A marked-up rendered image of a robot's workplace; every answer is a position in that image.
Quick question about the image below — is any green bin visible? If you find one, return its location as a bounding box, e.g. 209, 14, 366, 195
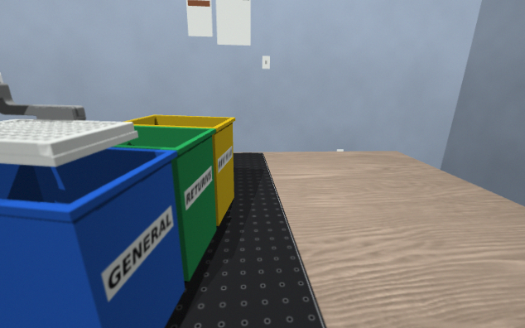
113, 126, 217, 282

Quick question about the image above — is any blue bin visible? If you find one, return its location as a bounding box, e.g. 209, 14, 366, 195
0, 147, 185, 328

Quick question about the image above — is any yellow recycle bin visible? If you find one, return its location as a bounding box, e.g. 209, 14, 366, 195
125, 115, 235, 226

